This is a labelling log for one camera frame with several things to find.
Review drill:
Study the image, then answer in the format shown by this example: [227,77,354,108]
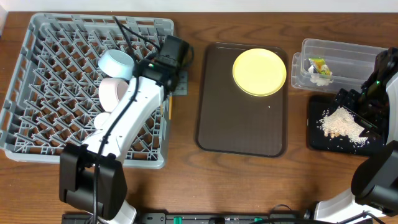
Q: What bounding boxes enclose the rice food scraps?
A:
[317,107,368,146]

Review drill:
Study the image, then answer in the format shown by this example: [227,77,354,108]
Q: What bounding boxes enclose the wooden chopstick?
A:
[169,95,173,120]

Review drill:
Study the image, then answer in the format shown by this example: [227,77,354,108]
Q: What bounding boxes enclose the white tissue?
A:
[308,65,333,86]

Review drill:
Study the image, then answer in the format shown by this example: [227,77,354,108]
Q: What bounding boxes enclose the light blue bowl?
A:
[98,49,135,81]

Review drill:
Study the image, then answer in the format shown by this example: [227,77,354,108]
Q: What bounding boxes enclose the green orange snack wrapper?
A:
[308,58,333,75]

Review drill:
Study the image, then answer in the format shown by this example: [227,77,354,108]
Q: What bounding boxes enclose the white cup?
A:
[93,112,110,129]

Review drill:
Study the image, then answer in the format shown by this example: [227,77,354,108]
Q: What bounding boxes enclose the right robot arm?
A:
[308,48,397,223]

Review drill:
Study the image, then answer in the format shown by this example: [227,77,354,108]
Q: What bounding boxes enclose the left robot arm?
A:
[59,35,193,223]

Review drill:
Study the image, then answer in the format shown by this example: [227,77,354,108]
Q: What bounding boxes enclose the black waste tray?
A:
[307,95,384,157]

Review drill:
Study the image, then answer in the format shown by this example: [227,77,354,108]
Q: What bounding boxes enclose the clear plastic bin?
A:
[291,39,385,94]

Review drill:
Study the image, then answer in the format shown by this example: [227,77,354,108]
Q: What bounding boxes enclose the yellow plate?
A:
[232,49,287,97]

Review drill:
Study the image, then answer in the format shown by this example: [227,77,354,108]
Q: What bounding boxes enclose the brown serving tray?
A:
[195,42,288,157]

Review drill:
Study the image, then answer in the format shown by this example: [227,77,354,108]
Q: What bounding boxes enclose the grey plastic dish rack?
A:
[1,13,175,164]

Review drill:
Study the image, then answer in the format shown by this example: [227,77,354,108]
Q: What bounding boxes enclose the left black cable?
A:
[91,16,195,224]

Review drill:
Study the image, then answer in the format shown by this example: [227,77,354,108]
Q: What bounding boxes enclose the black cable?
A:
[267,203,386,224]
[91,16,195,224]

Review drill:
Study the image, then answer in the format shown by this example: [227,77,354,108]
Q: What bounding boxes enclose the right black cable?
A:
[267,203,386,224]

